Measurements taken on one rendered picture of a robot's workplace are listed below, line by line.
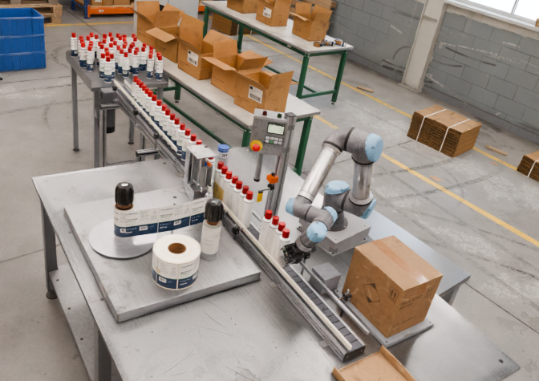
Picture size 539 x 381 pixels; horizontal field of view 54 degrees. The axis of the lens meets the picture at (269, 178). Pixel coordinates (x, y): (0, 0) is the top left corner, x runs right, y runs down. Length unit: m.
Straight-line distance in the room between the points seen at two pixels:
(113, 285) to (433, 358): 1.37
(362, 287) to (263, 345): 0.50
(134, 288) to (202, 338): 0.36
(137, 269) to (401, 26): 6.78
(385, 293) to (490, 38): 5.88
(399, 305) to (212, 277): 0.81
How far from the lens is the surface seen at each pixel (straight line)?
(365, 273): 2.34
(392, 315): 2.30
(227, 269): 2.44
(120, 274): 2.38
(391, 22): 8.65
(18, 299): 3.62
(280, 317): 2.34
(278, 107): 4.30
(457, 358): 2.47
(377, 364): 2.28
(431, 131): 6.43
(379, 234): 3.01
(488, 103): 7.87
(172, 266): 2.23
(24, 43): 6.93
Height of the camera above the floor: 2.45
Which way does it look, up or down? 30 degrees down
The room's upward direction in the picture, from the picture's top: 10 degrees clockwise
